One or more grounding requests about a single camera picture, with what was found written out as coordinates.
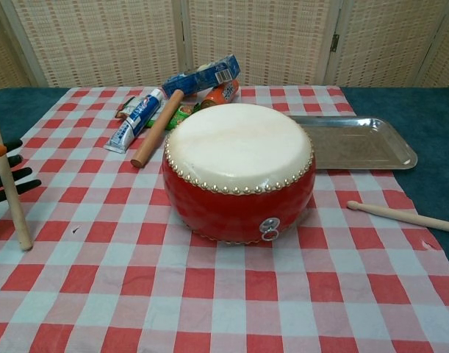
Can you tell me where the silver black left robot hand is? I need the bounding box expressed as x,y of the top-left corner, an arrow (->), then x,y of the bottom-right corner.
0,138 -> 43,207

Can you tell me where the light wooden drumstick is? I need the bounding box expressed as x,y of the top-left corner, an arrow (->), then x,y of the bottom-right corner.
346,200 -> 449,235
0,106 -> 34,252

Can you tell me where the red drum with white skin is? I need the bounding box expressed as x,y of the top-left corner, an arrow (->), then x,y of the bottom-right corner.
161,102 -> 317,246

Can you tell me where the silver brown foil packet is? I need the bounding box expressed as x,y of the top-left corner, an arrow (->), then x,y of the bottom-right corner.
115,96 -> 143,121

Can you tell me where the white blue toothpaste tube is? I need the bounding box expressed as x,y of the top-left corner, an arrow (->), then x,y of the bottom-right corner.
103,88 -> 164,154

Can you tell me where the wooden rolling pin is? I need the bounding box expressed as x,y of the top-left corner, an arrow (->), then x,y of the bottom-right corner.
130,89 -> 184,169

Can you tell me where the woven bamboo folding screen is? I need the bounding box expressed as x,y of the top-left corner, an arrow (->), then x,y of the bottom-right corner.
0,0 -> 449,93

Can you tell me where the green snack packet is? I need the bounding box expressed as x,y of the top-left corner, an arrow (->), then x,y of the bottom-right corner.
146,102 -> 201,132

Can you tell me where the blue cookie package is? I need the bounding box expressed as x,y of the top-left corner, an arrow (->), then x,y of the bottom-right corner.
161,54 -> 243,99

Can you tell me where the orange snack packet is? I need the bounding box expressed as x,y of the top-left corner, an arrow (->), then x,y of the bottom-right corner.
200,79 -> 240,110

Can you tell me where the red white checkered tablecloth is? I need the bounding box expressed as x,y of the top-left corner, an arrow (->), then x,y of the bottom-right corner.
0,85 -> 449,353

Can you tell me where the stainless steel tray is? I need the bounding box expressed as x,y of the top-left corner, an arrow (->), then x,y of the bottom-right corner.
286,115 -> 419,172

